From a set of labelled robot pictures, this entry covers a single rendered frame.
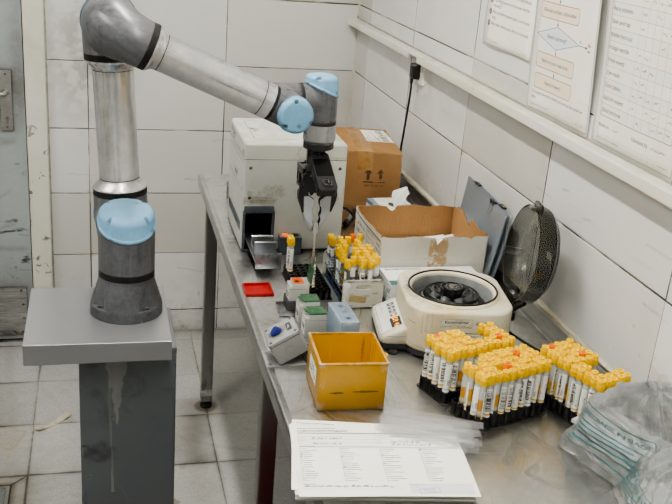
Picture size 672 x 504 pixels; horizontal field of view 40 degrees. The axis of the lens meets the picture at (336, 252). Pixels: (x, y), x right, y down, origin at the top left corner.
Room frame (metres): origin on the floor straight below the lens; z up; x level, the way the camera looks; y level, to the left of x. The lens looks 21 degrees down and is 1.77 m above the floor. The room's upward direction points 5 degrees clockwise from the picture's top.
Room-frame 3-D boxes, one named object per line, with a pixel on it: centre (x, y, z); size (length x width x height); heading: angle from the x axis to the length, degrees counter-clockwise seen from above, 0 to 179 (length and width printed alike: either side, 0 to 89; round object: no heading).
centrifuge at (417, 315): (1.87, -0.25, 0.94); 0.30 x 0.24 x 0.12; 96
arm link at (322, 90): (2.05, 0.07, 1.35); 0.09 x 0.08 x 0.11; 108
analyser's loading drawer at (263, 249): (2.23, 0.19, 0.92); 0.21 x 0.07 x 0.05; 15
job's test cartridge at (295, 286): (1.94, 0.08, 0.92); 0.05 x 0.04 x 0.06; 104
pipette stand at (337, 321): (1.74, -0.03, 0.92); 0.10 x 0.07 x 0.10; 17
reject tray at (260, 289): (2.03, 0.18, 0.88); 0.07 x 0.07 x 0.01; 15
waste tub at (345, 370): (1.58, -0.04, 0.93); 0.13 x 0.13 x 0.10; 12
